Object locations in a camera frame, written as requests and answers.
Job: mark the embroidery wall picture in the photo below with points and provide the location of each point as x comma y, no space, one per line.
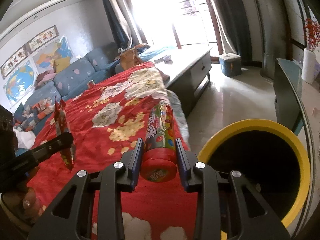
42,38
15,59

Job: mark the blue left curtain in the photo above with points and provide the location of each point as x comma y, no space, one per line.
120,32

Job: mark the patchwork blanket on sofa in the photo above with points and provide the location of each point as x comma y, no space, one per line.
33,115

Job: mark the yellow cushion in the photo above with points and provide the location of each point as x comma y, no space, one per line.
61,64

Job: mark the yellow rimmed black trash bin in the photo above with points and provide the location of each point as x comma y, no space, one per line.
270,156

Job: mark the blue storage stool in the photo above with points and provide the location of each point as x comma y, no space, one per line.
230,64

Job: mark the right embroidery wall picture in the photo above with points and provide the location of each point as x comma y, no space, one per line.
42,38

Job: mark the dark wooden coffee table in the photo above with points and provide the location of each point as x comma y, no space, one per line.
188,74

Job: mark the white paper towel roll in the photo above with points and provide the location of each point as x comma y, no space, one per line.
309,59

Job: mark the red drink can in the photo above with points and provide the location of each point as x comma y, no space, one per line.
90,84

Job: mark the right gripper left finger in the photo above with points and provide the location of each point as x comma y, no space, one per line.
69,216

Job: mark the red berry branches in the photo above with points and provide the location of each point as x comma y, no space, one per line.
312,29

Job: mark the blue sectional sofa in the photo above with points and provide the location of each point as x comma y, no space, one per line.
97,65

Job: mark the red floral blanket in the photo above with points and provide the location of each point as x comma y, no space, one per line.
106,121

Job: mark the china map poster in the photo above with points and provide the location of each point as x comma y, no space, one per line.
58,49

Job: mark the pink clothes pile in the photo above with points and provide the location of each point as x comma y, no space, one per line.
44,78

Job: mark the world map poster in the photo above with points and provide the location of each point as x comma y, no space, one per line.
20,83

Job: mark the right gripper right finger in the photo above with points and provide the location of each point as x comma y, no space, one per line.
201,178

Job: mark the small red candy wrapper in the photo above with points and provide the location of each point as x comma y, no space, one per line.
62,126

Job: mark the folded paper on table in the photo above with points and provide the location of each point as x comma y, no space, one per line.
165,59

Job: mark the tv console cabinet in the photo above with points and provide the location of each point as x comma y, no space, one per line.
297,108

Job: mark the left embroidery wall picture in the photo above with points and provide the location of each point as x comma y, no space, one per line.
15,59

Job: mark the person left hand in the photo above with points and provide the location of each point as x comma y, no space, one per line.
23,205

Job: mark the grey standing air conditioner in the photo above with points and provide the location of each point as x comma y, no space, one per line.
273,24

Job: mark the red candy tube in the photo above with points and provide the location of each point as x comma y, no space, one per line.
159,161

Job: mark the dark grey right curtain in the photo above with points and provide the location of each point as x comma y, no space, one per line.
234,28

